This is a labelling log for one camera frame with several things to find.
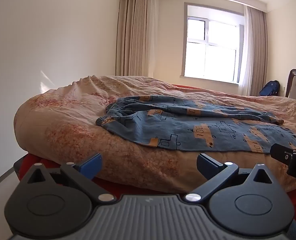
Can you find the blue backpack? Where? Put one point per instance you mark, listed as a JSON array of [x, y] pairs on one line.
[[270, 88]]

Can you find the bed with floral duvet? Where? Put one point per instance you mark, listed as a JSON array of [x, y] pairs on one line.
[[75, 110]]

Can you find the sheer white curtain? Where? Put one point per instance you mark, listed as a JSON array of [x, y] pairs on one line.
[[244, 55]]

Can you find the grey framed window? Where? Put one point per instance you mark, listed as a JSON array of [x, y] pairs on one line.
[[213, 55]]

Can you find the beige pleated curtain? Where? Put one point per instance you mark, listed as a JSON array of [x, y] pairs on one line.
[[135, 35], [259, 55]]

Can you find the blue patterned pants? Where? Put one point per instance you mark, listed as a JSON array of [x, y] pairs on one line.
[[163, 127]]

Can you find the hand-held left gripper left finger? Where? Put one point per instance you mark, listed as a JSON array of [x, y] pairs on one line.
[[90, 166]]

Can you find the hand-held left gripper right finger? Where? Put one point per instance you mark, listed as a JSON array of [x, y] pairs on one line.
[[208, 166]]

